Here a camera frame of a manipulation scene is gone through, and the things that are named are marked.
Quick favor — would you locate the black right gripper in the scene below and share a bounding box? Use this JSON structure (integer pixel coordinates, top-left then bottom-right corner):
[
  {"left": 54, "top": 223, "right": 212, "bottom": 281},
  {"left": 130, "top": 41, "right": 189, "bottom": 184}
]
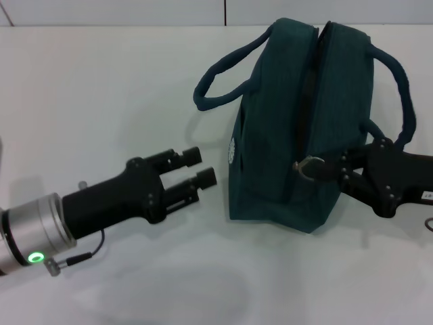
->
[{"left": 316, "top": 137, "right": 433, "bottom": 218}]

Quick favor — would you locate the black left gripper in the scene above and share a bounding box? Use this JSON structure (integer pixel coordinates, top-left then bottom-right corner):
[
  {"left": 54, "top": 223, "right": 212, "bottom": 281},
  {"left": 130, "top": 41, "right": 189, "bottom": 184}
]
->
[{"left": 62, "top": 146, "right": 218, "bottom": 242}]

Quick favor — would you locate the dark teal fabric bag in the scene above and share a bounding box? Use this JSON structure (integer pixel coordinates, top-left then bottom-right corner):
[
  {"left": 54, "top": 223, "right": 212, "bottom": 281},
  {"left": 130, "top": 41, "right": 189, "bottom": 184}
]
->
[{"left": 193, "top": 18, "right": 417, "bottom": 235}]

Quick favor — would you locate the dark left arm cable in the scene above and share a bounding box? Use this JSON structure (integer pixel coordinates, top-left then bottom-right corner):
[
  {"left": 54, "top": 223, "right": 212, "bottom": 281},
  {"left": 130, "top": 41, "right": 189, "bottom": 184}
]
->
[{"left": 66, "top": 229, "right": 106, "bottom": 268}]

